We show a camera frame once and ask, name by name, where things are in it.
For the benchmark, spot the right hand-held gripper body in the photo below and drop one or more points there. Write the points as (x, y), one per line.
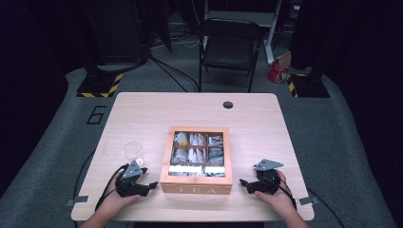
(267, 180)

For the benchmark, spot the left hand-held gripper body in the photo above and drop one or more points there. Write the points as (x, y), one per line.
(128, 183)

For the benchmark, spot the wooden tea box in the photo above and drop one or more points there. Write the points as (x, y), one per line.
(196, 185)

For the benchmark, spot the person's left hand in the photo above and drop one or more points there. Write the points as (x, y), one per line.
(118, 202)

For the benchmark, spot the person's right hand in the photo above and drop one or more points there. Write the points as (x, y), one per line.
(278, 199)

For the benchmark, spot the clear glass cup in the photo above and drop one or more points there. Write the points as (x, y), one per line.
(132, 151)

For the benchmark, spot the grey tape piece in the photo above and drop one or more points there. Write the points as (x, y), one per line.
(77, 200)
(308, 200)

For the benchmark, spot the assorted tea bags group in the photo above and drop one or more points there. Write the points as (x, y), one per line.
(198, 148)

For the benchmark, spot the black table grommet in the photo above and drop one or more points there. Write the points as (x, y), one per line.
(227, 104)

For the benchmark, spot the black stand base striped edge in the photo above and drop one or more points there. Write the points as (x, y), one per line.
(309, 87)
(99, 85)

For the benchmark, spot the red paper bag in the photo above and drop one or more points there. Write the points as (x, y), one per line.
(277, 71)

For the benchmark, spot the black folding chair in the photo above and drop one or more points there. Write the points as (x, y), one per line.
(229, 50)

